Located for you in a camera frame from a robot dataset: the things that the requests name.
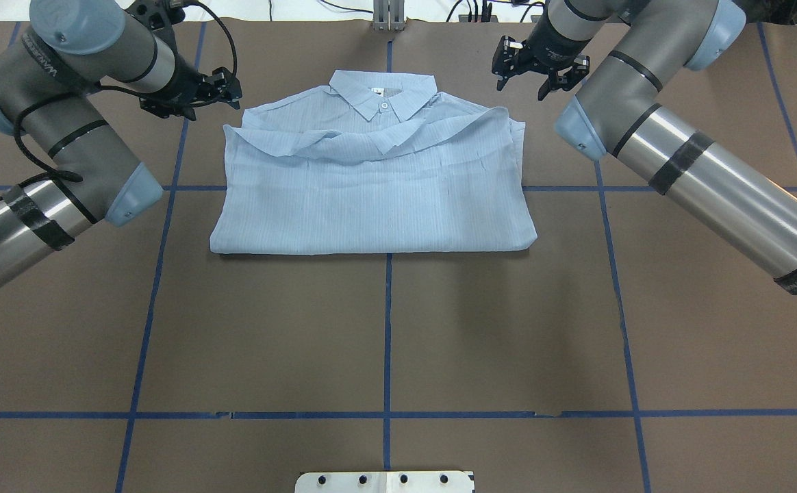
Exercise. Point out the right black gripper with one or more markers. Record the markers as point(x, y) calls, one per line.
point(552, 47)

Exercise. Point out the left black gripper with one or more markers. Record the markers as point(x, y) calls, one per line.
point(184, 81)

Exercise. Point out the light blue button-up shirt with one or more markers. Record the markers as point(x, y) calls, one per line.
point(373, 163)

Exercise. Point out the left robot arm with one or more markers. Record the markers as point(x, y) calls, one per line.
point(87, 173)

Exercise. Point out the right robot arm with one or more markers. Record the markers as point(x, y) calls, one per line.
point(618, 56)

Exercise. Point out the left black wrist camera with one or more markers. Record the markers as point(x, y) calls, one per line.
point(157, 15)

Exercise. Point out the aluminium frame post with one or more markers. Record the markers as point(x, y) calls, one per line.
point(388, 15)

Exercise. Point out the white camera mast with base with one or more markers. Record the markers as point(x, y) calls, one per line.
point(387, 481)

